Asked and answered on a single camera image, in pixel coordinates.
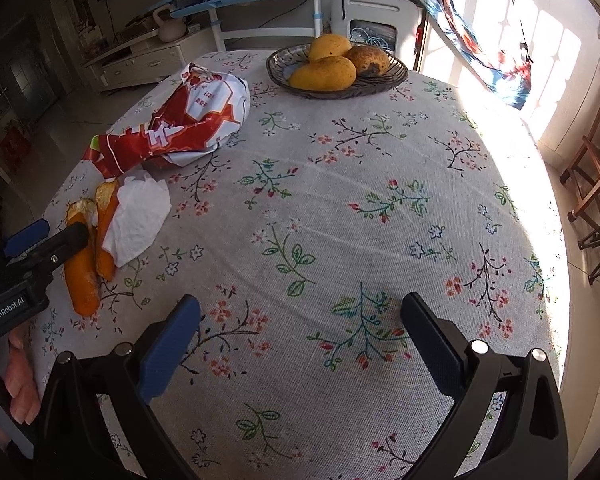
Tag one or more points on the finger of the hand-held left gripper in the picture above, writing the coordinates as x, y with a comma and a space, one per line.
62, 247
27, 237

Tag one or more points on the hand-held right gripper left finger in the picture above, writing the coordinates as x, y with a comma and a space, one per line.
167, 355

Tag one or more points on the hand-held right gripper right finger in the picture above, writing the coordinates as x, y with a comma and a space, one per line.
432, 350

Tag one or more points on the orange fruit peel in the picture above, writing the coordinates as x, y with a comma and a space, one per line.
82, 285
105, 220

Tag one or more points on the white paper tissue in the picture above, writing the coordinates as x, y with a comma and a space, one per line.
137, 215

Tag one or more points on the red white snack bag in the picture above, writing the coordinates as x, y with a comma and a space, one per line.
190, 120

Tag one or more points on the person's left hand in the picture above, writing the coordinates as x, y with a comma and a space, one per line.
22, 385

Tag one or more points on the floral tablecloth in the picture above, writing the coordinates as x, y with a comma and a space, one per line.
360, 170

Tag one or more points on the cream television cabinet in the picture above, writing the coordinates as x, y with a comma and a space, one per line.
145, 60

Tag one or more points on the pink kettlebell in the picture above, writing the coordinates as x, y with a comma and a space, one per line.
169, 27

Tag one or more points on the wooden chair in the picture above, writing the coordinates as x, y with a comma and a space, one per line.
587, 150

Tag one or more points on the dark fruit bowl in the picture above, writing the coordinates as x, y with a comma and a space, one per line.
380, 82

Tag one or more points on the spotted yellow mango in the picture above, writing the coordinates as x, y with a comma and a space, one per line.
370, 60

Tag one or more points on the colourful hanging bag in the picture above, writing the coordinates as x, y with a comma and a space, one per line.
460, 35

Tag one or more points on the white cabinet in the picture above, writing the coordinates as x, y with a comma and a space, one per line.
530, 35

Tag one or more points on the white floor appliance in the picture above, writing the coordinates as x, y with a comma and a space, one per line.
375, 10

